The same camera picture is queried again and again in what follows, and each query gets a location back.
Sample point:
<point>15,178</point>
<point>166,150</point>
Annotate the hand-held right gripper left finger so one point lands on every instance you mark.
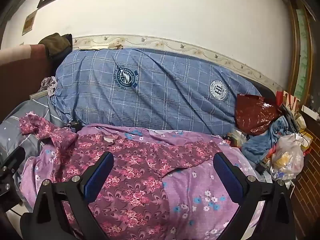
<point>96,180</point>

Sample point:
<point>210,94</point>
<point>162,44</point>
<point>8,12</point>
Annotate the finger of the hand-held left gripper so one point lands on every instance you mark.
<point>11,160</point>

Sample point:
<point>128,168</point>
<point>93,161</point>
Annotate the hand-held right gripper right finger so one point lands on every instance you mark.
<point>228,177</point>

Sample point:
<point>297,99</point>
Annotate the maroon floral garment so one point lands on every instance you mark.
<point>137,160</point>

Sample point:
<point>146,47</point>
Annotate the grey star quilt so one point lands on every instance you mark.
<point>12,132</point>

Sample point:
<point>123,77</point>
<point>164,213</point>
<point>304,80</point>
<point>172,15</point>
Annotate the purple floral bed sheet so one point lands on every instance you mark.
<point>200,192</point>

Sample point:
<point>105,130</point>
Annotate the blue denim clothing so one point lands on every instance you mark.
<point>260,142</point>

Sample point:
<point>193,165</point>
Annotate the white plastic bag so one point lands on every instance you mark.
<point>287,155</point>

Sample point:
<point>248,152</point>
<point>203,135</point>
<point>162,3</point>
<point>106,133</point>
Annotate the red patterned cloth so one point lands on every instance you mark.
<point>255,115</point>

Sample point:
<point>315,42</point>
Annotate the white board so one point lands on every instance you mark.
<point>37,95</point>

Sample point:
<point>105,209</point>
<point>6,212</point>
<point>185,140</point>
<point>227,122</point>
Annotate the grey lilac cloth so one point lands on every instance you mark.
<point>48,83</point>

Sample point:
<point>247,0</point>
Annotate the dark red headboard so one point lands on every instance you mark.
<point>22,65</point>

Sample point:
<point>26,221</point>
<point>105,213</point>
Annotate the red paper gift bag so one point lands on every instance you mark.
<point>290,101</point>

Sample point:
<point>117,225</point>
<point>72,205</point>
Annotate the olive green clothing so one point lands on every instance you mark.
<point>56,45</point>

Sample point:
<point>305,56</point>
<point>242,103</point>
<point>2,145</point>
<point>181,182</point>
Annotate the beige crumpled cloth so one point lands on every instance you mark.
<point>115,45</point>

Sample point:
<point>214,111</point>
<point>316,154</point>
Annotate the wooden framed panel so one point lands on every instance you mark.
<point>301,55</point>

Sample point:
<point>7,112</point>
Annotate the small wall picture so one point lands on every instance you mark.
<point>29,22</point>

